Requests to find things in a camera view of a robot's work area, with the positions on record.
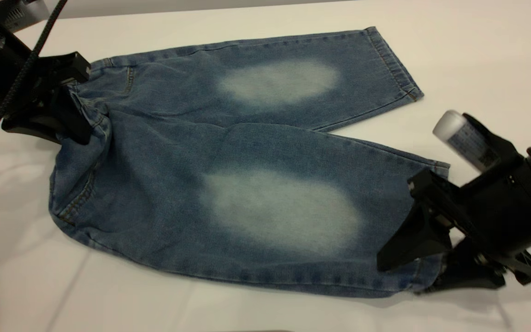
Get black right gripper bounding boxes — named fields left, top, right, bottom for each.
left=376, top=157, right=531, bottom=296

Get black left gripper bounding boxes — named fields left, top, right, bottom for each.
left=0, top=41, right=93, bottom=144

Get blue denim jeans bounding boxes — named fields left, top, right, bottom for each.
left=48, top=26, right=451, bottom=299

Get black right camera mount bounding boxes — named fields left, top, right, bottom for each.
left=459, top=113, right=524, bottom=187

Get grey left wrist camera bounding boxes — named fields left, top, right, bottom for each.
left=0, top=0, right=49, bottom=33

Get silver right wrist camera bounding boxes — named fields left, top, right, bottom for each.
left=433, top=110, right=500, bottom=172

